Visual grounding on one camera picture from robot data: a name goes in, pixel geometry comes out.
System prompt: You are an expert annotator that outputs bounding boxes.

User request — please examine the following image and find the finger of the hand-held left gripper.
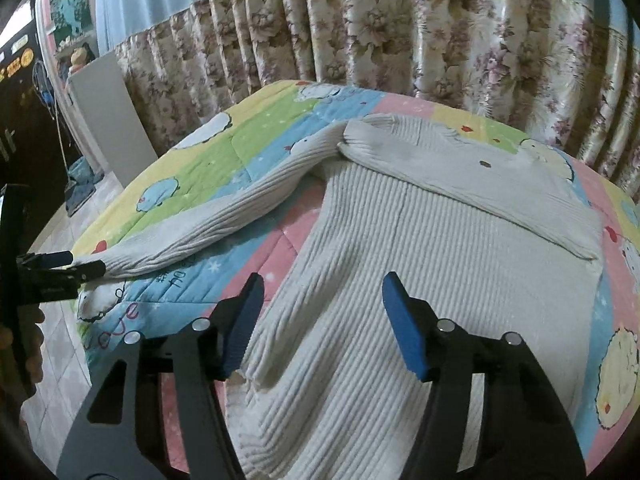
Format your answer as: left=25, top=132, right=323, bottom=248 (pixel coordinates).
left=17, top=250, right=75, bottom=267
left=47, top=259, right=107, bottom=287

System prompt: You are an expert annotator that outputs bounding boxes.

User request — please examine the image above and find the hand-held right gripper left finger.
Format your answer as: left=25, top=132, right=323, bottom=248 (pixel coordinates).
left=55, top=272, right=266, bottom=480

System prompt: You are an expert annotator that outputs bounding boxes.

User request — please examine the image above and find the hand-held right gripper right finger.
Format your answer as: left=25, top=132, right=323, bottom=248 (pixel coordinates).
left=381, top=271, right=588, bottom=480

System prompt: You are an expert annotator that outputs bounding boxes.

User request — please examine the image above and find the white ribbed knit sweater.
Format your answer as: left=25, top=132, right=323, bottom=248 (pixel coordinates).
left=75, top=114, right=604, bottom=480

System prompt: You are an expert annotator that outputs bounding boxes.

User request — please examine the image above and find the person's left hand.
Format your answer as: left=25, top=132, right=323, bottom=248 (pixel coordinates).
left=0, top=305, right=47, bottom=397

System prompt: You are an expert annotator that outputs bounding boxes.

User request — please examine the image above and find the blue cloth on floor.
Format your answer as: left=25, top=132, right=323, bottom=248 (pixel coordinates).
left=65, top=156, right=106, bottom=217

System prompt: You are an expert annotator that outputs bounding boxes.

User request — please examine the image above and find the dark wardrobe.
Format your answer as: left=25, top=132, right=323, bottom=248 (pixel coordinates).
left=0, top=20, right=72, bottom=261

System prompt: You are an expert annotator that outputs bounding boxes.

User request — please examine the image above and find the white panel board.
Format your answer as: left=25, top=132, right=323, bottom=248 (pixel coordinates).
left=67, top=52, right=159, bottom=189

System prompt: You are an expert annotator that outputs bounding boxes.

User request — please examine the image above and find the colourful cartoon printed blanket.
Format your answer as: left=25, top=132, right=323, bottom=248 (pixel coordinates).
left=70, top=80, right=640, bottom=480

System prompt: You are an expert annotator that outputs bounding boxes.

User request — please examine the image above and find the floral and pale blue curtain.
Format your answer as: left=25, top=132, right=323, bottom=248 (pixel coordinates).
left=95, top=0, right=640, bottom=196

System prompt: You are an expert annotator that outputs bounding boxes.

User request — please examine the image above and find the wall poster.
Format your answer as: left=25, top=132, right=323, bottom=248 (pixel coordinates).
left=48, top=0, right=96, bottom=52

